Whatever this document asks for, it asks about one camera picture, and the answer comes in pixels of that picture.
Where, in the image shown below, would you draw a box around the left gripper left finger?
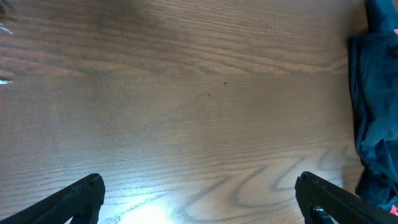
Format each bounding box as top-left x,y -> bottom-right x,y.
1,174 -> 105,224

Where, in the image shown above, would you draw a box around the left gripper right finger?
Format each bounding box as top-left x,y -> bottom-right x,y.
295,172 -> 397,224

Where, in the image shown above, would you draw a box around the dark navy shorts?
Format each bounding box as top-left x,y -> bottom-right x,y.
348,32 -> 397,210

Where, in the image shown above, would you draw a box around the folded light blue denim shorts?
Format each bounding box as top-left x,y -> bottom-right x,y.
1,0 -> 14,34

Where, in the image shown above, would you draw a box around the blue t-shirt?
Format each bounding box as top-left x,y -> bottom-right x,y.
364,0 -> 397,32

